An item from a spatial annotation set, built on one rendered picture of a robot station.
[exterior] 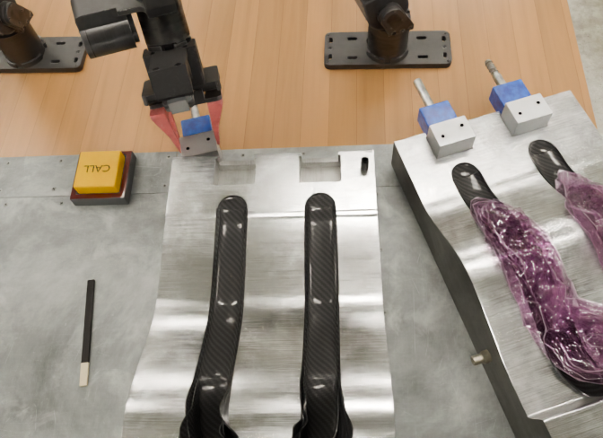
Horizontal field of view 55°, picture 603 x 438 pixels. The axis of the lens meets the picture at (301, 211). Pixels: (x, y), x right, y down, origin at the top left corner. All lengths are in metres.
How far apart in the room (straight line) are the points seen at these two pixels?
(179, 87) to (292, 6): 0.41
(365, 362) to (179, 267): 0.25
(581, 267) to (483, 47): 0.43
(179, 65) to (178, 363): 0.33
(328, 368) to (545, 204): 0.33
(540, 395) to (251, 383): 0.30
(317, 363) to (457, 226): 0.24
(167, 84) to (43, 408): 0.42
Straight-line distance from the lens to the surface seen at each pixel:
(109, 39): 0.76
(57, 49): 1.09
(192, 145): 0.82
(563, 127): 0.86
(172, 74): 0.69
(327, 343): 0.63
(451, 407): 0.73
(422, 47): 0.98
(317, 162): 0.76
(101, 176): 0.86
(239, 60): 0.98
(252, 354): 0.63
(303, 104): 0.91
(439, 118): 0.81
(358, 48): 0.97
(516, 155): 0.81
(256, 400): 0.59
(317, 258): 0.69
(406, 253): 0.78
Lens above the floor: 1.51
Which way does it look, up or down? 62 degrees down
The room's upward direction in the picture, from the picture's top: 8 degrees counter-clockwise
